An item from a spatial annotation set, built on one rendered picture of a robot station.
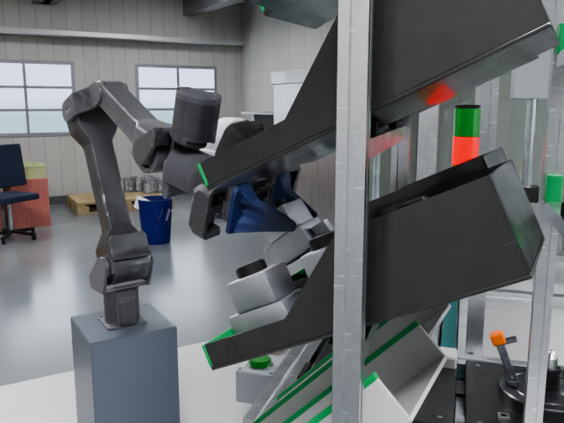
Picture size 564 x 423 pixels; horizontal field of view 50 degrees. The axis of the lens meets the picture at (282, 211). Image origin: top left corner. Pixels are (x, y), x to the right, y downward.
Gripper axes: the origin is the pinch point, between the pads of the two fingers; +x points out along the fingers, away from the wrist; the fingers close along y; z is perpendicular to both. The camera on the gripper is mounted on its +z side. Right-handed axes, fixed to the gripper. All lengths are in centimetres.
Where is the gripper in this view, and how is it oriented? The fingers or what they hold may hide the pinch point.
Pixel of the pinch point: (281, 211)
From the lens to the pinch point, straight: 71.4
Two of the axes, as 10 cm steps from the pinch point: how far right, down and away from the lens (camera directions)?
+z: 2.0, -9.1, -3.7
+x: 8.1, 3.7, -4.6
